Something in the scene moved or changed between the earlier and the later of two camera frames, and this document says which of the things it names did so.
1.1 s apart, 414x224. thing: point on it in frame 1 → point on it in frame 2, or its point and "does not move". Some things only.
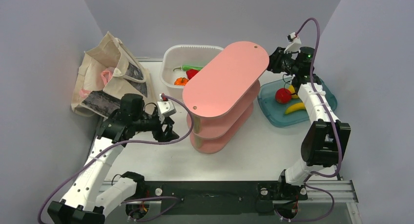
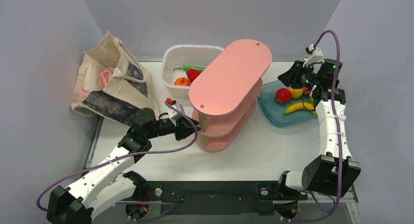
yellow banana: [295, 107] does not move
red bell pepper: [191, 72] does not move
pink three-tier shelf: [221, 98] does not move
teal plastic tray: [274, 112] does not move
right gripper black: [275, 60] → [291, 77]
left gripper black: [160, 135] → [183, 128]
